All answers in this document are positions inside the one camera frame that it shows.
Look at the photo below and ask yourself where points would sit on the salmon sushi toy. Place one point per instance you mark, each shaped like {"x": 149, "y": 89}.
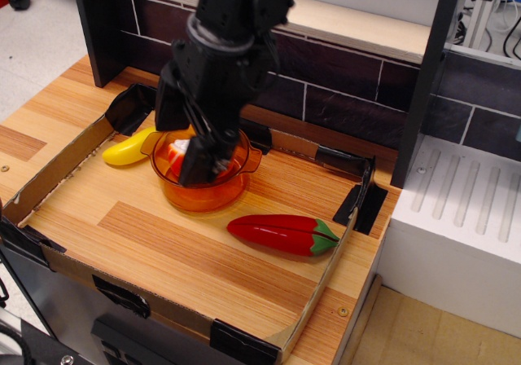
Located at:
{"x": 176, "y": 152}

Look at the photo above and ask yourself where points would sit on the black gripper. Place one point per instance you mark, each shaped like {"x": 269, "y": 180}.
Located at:
{"x": 207, "y": 89}

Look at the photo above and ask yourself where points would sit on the yellow toy banana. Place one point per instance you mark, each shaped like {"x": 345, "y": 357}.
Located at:
{"x": 128, "y": 152}

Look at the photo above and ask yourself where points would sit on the dark shelf with tile backsplash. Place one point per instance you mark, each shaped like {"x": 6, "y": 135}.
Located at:
{"x": 325, "y": 85}

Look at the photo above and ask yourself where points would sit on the orange transparent plastic pot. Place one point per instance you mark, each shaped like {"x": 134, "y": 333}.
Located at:
{"x": 225, "y": 190}

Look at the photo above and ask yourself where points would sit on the red toy chili pepper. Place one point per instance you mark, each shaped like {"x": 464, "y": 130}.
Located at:
{"x": 294, "y": 234}

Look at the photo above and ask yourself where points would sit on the aluminium frame with cables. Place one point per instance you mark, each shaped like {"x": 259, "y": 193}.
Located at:
{"x": 486, "y": 29}

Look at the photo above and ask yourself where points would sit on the black oven handle panel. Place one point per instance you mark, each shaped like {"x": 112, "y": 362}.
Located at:
{"x": 147, "y": 343}

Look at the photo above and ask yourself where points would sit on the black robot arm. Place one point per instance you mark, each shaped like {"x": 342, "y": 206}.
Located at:
{"x": 231, "y": 25}

